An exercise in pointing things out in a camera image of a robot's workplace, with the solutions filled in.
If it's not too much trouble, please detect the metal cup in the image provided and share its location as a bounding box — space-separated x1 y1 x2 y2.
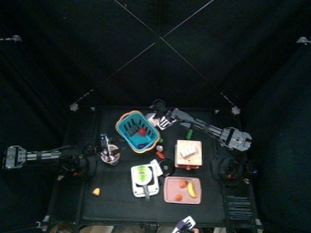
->
100 144 122 167

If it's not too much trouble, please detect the teal basket with orange rim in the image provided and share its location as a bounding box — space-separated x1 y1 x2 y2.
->
115 109 162 154

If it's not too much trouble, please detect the white toy food piece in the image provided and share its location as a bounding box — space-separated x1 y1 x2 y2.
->
183 146 199 159

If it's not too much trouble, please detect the red and white toy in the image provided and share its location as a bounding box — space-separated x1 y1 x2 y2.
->
155 145 168 161

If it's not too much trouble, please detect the white card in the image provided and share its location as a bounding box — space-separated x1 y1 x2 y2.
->
150 158 164 177

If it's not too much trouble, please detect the wooden cutting board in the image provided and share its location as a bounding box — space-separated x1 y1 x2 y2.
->
174 139 205 170

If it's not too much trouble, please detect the white kitchen scale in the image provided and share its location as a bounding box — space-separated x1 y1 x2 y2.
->
130 164 160 198

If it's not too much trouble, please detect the black round lid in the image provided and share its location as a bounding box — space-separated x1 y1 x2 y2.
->
158 158 176 177

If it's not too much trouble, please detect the pink tray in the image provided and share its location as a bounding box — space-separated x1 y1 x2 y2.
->
163 176 203 205

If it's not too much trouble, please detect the yellow toy banana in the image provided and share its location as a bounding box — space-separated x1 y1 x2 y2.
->
187 181 199 198

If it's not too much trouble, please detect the white and purple box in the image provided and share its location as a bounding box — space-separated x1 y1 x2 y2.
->
171 216 198 233

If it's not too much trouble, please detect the white text label sticker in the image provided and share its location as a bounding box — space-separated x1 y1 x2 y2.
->
223 194 254 224

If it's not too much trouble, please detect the thin white frame cord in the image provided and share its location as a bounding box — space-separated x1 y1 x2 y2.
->
72 0 215 106
112 0 241 111

